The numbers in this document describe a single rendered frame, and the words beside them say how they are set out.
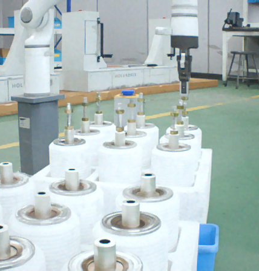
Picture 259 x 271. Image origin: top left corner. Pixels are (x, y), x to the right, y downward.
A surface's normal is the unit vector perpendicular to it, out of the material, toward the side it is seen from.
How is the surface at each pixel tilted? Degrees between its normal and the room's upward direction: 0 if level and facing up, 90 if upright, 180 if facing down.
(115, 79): 90
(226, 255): 0
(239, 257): 0
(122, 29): 90
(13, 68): 90
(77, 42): 90
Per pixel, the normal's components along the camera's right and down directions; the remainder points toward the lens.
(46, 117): 0.76, 0.12
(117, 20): -0.66, 0.15
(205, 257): -0.21, 0.22
